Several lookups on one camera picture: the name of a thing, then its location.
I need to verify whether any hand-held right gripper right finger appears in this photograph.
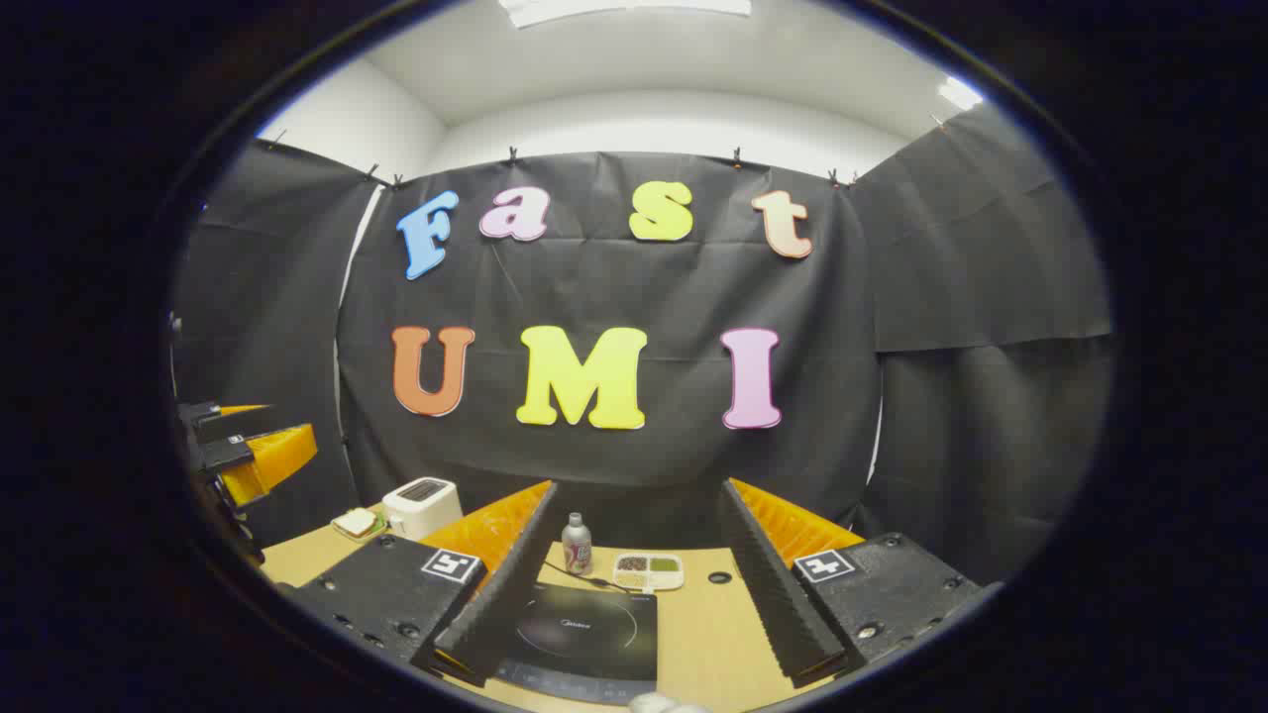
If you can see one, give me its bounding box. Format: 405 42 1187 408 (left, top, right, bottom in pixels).
718 477 1002 689

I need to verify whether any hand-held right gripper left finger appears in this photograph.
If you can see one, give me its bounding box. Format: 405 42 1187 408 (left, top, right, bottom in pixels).
287 480 559 689

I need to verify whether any black induction cooktop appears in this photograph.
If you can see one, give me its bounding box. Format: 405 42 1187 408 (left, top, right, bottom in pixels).
492 581 659 706

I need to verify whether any silver printed drink bottle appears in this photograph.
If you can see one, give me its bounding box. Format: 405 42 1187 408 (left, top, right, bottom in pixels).
561 512 593 577

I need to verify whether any white toaster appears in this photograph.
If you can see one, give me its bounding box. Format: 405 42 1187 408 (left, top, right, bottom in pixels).
382 477 465 541

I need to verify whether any small white rectangular plate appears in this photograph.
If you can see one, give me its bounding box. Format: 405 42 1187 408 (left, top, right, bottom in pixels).
331 507 389 544

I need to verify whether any white divided dish of beans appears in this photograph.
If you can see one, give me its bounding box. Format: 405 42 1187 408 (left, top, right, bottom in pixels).
612 552 686 593

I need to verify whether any black power cable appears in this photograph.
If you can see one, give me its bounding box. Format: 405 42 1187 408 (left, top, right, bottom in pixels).
543 560 635 595

